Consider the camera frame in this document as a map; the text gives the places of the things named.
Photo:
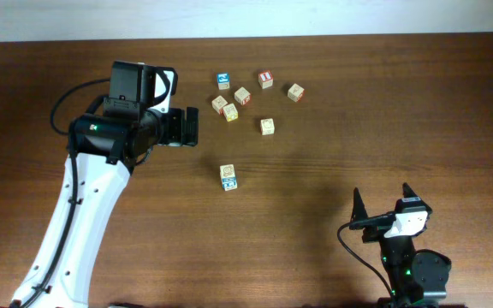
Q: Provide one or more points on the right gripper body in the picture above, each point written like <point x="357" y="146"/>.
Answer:
<point x="375" y="222"/>

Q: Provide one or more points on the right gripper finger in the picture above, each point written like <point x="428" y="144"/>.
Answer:
<point x="358" y="211"/>
<point x="407" y="191"/>

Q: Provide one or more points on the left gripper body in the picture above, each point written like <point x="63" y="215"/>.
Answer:
<point x="170" y="127"/>

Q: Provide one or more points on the blue number five block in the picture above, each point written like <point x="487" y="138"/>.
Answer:
<point x="227" y="171"/>

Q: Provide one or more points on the wooden block number eight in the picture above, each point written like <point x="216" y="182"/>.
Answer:
<point x="229" y="184"/>

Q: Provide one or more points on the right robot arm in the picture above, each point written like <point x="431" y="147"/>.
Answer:
<point x="417" y="278"/>

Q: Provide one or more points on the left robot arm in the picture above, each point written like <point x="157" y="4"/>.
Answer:
<point x="115" y="135"/>

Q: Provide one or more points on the wooden block left cluster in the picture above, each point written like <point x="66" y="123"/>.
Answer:
<point x="218" y="104"/>

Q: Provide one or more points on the wooden block yellow side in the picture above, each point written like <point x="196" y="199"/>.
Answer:
<point x="230" y="112"/>

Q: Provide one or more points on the blue top letter block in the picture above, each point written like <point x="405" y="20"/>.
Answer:
<point x="223" y="81"/>

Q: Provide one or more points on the wooden block red side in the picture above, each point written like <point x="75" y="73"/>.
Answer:
<point x="242" y="96"/>

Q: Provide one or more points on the plain wooden picture block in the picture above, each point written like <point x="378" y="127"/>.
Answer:
<point x="267" y="126"/>

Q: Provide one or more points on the red top letter block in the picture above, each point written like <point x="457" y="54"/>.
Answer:
<point x="265" y="79"/>

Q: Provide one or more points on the wooden block far right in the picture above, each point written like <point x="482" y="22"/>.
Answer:
<point x="296" y="92"/>

